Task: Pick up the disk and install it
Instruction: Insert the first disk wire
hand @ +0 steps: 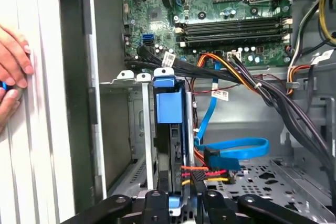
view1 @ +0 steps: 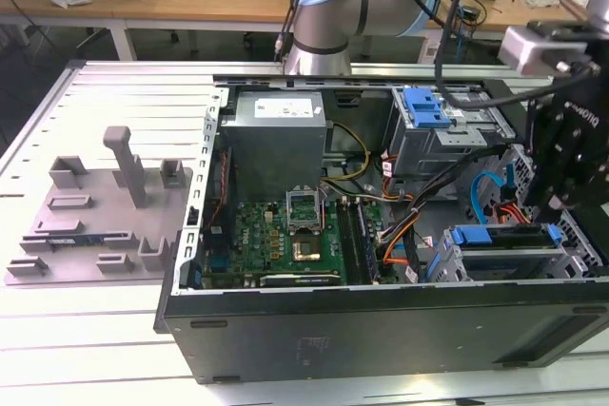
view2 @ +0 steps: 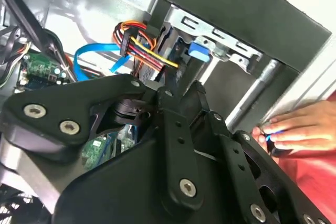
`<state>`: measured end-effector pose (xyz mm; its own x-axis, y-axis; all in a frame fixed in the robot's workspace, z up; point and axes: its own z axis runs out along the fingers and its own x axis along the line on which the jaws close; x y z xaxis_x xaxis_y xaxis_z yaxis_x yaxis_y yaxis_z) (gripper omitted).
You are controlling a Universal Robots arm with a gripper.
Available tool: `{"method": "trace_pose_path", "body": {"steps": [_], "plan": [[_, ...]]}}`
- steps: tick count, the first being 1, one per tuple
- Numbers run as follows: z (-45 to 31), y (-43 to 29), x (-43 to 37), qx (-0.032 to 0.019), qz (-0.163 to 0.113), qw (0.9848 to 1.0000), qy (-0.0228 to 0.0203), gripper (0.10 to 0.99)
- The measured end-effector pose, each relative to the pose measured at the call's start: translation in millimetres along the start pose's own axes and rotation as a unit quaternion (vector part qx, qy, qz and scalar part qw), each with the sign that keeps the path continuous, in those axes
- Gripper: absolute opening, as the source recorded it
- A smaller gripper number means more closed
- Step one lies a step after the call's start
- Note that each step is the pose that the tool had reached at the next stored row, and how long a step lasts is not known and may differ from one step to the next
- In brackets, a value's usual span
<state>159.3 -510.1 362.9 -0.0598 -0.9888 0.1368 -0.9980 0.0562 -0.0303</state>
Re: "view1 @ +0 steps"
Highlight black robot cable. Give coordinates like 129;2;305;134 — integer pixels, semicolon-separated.
431;0;556;107

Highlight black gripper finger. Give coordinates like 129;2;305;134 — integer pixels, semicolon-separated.
573;139;609;211
525;97;572;225

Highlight metal socket cover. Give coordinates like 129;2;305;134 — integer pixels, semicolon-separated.
284;186;321;234

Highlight orange wire loop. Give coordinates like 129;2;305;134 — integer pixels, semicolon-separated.
380;228;421;265

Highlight blue plastic drive latch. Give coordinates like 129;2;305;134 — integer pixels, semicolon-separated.
402;86;452;131

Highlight grey camera box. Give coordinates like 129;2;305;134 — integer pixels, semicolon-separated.
498;20;601;78

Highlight orange red wire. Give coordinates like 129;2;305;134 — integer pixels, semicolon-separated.
493;200;535;225

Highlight green motherboard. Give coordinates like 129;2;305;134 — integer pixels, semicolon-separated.
202;196;396;288

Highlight hard disk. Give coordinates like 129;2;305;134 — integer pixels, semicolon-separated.
451;223;561;251

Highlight black open PC case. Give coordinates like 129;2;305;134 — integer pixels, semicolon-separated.
152;73;609;386

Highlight black graphics card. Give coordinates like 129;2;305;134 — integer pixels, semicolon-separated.
245;272;344;288

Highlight grey parts rack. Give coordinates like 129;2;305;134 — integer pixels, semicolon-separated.
4;125;196;288

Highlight dark RAM stick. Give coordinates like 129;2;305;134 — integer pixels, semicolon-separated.
356;199;383;283

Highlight CPU socket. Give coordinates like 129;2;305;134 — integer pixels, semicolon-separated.
289;232;327;264

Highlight grey metal disk bay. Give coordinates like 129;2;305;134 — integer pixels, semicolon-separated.
422;222;601;284

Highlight black wire bundle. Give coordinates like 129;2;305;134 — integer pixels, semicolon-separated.
378;142;518;283

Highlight grey metal drive cage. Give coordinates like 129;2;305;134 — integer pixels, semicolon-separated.
387;85;518;179

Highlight grey power supply unit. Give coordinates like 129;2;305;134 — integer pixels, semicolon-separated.
219;90;329;188

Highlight black case fan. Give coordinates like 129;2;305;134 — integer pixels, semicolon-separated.
208;146;239;248

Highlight black RAM slots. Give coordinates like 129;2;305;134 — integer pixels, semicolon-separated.
336;199;365;283

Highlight blue flat wire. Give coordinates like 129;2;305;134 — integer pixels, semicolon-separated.
468;163;516;226

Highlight yellow wires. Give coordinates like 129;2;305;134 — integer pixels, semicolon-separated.
323;123;373;184

